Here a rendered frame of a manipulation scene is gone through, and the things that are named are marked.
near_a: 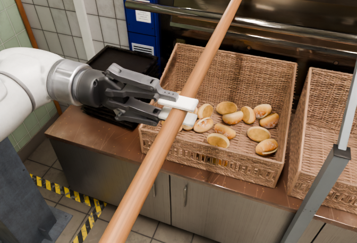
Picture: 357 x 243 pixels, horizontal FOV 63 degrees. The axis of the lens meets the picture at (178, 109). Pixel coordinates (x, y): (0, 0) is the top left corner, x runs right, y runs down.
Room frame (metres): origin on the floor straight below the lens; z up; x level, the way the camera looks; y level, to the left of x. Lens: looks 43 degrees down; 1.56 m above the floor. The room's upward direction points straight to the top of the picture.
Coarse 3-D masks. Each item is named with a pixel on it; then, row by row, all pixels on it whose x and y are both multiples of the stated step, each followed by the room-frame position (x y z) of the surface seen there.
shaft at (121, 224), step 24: (240, 0) 0.88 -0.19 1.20; (216, 48) 0.61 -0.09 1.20; (192, 72) 0.51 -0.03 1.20; (192, 96) 0.44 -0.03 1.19; (168, 120) 0.36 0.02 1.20; (168, 144) 0.31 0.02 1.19; (144, 168) 0.26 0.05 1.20; (144, 192) 0.23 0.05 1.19; (120, 216) 0.19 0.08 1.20; (120, 240) 0.16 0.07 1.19
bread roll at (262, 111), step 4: (264, 104) 0.99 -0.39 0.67; (256, 108) 0.99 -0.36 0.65; (260, 108) 0.98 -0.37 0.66; (264, 108) 0.97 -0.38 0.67; (268, 108) 0.97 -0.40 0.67; (256, 112) 0.98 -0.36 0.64; (260, 112) 0.97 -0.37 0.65; (264, 112) 0.96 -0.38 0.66; (268, 112) 0.96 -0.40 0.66; (256, 116) 0.97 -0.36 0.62; (260, 116) 0.96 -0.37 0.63; (264, 116) 0.96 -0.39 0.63
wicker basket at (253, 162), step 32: (192, 64) 1.17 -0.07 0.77; (224, 64) 1.14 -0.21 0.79; (288, 64) 1.06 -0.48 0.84; (224, 96) 1.09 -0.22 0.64; (256, 96) 1.06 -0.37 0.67; (288, 96) 0.94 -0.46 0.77; (160, 128) 0.92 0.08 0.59; (192, 128) 0.92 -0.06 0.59; (288, 128) 0.75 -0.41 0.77; (192, 160) 0.72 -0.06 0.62; (224, 160) 0.68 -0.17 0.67; (256, 160) 0.64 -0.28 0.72
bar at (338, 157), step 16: (128, 0) 0.94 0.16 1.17; (192, 16) 0.85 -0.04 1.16; (208, 16) 0.84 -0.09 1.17; (240, 16) 0.82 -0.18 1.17; (288, 32) 0.76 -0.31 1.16; (304, 32) 0.74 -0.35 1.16; (320, 32) 0.73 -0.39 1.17; (336, 32) 0.73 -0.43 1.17; (352, 80) 0.64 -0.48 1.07; (352, 96) 0.60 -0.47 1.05; (352, 112) 0.57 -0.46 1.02; (336, 144) 0.52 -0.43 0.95; (336, 160) 0.48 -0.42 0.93; (320, 176) 0.49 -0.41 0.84; (336, 176) 0.47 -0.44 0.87; (320, 192) 0.48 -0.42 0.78; (304, 208) 0.48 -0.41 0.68; (304, 224) 0.47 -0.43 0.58; (288, 240) 0.48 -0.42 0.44
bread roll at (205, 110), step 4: (204, 104) 1.03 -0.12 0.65; (208, 104) 1.03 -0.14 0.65; (200, 108) 0.99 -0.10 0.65; (204, 108) 0.99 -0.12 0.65; (208, 108) 1.00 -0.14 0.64; (212, 108) 1.02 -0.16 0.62; (200, 112) 0.97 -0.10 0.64; (204, 112) 0.97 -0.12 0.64; (208, 112) 0.99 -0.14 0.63; (200, 116) 0.96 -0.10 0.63; (204, 116) 0.96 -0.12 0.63; (208, 116) 0.98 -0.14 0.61
